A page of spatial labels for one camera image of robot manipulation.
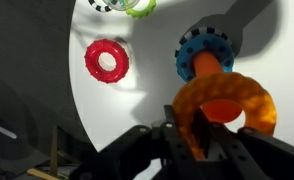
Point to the orange stake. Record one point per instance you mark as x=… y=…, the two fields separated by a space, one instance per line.
x=206 y=63

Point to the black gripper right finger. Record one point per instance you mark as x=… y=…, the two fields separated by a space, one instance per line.
x=226 y=158

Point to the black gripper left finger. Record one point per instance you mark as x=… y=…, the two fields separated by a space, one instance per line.
x=180 y=159

